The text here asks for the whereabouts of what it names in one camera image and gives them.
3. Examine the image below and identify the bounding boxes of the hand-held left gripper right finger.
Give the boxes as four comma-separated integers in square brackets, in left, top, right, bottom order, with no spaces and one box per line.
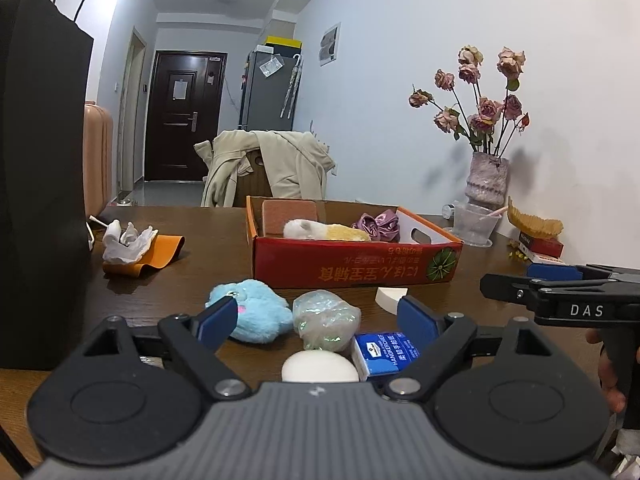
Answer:
[382,295,553,403]

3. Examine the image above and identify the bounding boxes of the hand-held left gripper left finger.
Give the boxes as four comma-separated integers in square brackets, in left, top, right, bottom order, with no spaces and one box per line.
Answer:
[82,295,252,402]

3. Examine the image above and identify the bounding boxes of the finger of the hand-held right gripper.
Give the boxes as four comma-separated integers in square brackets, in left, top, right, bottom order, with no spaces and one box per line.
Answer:
[526,263,640,288]
[479,273,546,307]

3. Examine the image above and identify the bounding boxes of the blue plush toy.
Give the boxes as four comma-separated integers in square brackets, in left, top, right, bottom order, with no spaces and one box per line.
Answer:
[205,280,293,345]

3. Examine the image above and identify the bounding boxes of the blue tissue packet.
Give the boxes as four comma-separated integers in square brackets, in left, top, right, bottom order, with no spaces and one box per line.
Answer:
[350,331,423,380]

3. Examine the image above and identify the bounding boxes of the plastic-wrapped white ball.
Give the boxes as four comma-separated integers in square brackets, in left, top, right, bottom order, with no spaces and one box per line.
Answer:
[291,290,362,352]

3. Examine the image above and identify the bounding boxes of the pink satin scrunchie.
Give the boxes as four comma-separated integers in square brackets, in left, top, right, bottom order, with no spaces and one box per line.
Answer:
[351,210,402,243]

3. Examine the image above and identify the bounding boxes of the orange cardboard box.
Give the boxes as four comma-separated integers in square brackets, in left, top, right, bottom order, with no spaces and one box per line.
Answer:
[245,195,464,290]

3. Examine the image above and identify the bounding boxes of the white round sponge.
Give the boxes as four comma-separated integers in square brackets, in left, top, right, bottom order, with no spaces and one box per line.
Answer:
[281,350,360,384]

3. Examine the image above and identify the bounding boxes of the red-brown sponge block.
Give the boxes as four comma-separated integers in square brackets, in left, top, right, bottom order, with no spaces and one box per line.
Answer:
[261,199,328,238]

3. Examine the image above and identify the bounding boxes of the yellow and white plush toy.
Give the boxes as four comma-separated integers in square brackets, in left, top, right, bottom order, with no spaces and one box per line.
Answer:
[283,218,373,242]

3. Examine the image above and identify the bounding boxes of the person's right hand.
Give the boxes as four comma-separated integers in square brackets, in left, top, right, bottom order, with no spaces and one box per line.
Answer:
[587,330,628,413]

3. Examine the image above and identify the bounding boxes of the white flat box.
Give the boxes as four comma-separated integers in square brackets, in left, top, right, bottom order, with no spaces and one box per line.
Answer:
[516,245,563,266]

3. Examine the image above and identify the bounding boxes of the red box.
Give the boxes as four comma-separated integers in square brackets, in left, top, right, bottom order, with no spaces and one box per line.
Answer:
[517,231,565,258]

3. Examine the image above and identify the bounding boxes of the white foam piece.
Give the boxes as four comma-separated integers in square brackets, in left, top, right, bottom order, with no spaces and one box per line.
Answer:
[375,286,408,312]

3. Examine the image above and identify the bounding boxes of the yellow scalloped paper bowl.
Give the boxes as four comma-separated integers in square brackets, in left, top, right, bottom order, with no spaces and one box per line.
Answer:
[507,196,564,240]

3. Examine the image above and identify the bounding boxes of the clear plastic cup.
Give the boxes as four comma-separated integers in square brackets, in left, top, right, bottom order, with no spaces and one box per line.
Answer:
[452,201,501,248]

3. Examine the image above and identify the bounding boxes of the orange leather pouch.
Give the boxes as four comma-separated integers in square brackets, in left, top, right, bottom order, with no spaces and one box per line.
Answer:
[102,234,186,278]

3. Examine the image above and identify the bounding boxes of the mottled pink vase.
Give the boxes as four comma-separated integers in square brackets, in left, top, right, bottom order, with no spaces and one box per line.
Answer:
[465,151,510,211]

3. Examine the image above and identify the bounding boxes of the crumpled white tissue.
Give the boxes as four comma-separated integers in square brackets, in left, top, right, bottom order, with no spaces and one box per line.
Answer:
[102,220,159,264]

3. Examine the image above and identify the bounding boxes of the wooden chair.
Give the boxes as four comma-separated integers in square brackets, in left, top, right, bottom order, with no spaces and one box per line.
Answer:
[234,149,274,208]

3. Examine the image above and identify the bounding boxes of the beige jacket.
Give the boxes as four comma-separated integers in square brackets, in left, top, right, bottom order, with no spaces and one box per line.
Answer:
[194,130,337,208]

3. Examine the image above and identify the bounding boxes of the dried pink roses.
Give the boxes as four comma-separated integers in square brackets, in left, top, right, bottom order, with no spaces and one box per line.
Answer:
[408,45,530,158]

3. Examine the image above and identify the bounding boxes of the dark brown entrance door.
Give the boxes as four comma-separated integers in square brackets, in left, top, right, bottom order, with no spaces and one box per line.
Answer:
[145,50,228,182]

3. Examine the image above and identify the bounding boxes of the orange suitcase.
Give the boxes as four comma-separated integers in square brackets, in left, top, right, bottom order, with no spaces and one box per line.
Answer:
[82,101,115,221]

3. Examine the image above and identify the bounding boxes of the light interior door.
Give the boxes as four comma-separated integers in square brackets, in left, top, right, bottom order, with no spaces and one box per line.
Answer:
[117,27,147,193]

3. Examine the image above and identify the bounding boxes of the black paper bag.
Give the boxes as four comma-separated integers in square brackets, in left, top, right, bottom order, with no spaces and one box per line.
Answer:
[0,0,95,371]

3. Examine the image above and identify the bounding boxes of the grey refrigerator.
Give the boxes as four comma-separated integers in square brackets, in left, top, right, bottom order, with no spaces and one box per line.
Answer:
[239,45,302,133]

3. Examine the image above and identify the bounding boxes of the hanging folded umbrella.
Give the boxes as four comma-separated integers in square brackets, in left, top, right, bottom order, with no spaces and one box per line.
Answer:
[280,54,303,120]

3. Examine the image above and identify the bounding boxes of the yellow and black box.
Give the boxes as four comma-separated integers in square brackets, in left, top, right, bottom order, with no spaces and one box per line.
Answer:
[264,35,304,57]

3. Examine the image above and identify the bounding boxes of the white cord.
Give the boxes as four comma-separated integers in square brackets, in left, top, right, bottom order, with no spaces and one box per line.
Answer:
[85,215,108,252]

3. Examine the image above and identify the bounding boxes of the white wall panel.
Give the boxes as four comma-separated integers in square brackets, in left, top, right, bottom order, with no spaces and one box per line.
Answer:
[318,22,342,67]

